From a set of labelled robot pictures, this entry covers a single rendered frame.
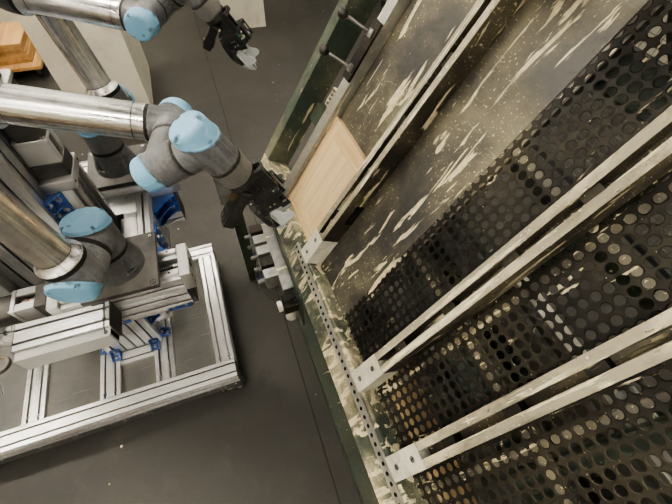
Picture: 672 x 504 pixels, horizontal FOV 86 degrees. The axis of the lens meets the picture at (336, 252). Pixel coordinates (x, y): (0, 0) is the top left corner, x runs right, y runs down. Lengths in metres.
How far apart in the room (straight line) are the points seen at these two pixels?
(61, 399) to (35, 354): 0.82
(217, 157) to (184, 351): 1.47
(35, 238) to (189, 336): 1.21
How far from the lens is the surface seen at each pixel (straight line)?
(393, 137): 1.08
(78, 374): 2.23
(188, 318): 2.13
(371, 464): 1.21
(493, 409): 0.88
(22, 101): 0.93
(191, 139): 0.68
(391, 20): 1.34
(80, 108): 0.89
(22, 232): 1.00
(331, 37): 1.56
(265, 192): 0.81
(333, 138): 1.39
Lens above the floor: 2.03
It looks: 54 degrees down
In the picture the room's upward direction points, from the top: 4 degrees clockwise
